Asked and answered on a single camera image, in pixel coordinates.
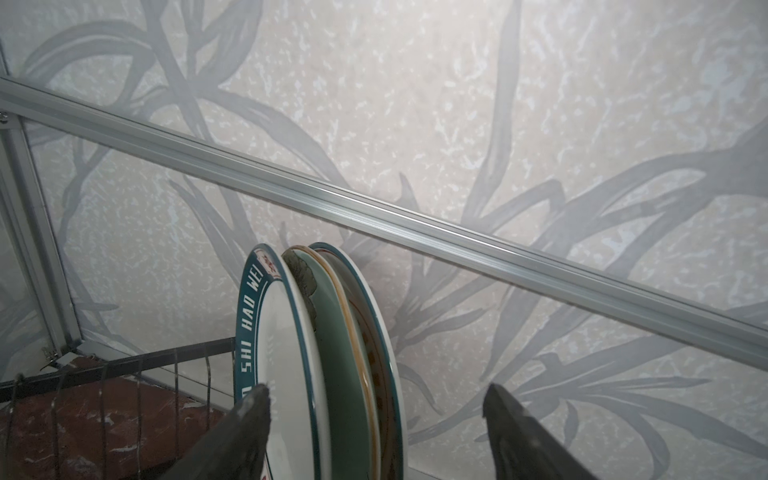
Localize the mint green flower plate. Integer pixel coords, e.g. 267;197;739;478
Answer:
283;246;381;479

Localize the black wire dish rack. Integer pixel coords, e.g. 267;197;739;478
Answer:
1;338;234;479

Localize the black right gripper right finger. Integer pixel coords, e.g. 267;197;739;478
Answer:
482;383;596;480

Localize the orange sunburst plate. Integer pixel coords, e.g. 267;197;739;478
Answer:
310;242;408;479

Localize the white plate dark lettered rim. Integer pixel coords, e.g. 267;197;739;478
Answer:
233;243;332;479

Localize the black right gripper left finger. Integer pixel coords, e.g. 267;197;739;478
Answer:
161;384;271;480

